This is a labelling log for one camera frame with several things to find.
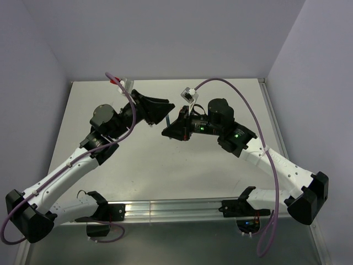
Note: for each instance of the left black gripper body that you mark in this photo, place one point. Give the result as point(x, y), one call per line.
point(127, 116)

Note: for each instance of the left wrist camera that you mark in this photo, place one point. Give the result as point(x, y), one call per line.
point(126, 83)

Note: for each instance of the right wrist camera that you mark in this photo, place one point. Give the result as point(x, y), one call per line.
point(191, 96)

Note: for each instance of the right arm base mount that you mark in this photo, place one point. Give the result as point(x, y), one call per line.
point(241, 208)

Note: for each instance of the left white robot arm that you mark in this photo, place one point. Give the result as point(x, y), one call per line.
point(35, 211)

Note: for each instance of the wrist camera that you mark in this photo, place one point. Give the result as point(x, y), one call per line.
point(126, 83)
point(191, 96)

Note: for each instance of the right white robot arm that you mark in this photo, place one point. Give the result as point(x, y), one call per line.
point(298, 192)

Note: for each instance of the blue pen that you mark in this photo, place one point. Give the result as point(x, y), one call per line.
point(167, 120)

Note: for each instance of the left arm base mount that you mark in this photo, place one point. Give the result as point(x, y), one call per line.
point(106, 218)

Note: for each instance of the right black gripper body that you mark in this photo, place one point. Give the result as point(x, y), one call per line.
point(199, 123)

